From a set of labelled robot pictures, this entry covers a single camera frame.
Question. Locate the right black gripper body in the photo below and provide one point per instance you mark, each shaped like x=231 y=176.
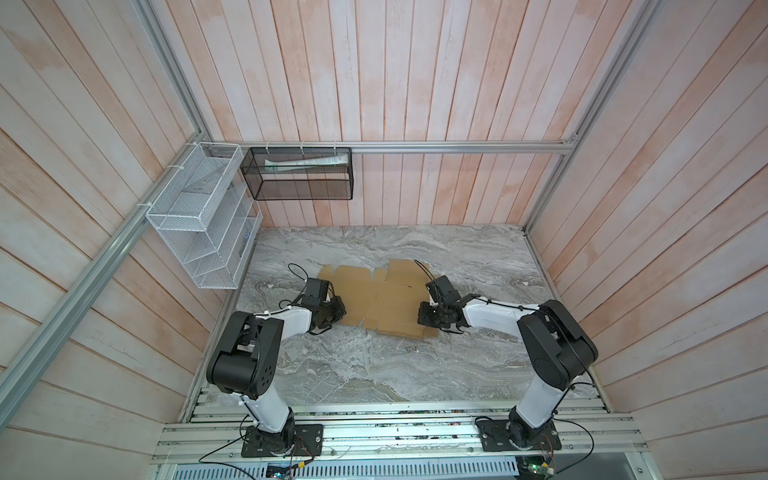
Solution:
x=431 y=314

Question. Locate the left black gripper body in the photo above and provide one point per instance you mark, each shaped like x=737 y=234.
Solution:
x=332 y=312

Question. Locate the brown cardboard box sheet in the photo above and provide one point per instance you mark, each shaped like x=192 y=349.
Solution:
x=386 y=301

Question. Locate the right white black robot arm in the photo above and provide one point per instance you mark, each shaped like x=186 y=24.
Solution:
x=559 y=351

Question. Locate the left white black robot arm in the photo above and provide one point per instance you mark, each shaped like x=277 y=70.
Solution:
x=244 y=362

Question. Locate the paper sheet in basket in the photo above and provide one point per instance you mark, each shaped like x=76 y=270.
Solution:
x=320 y=164

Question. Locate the black wire mesh basket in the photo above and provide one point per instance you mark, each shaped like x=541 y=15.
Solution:
x=296 y=186

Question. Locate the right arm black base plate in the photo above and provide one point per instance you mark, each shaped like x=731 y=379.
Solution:
x=505 y=435

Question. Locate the white wire mesh shelf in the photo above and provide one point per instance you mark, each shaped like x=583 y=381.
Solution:
x=205 y=217

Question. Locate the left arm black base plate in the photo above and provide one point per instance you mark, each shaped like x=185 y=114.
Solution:
x=301 y=440

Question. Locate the aluminium frame rail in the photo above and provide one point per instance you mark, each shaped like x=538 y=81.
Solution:
x=425 y=147

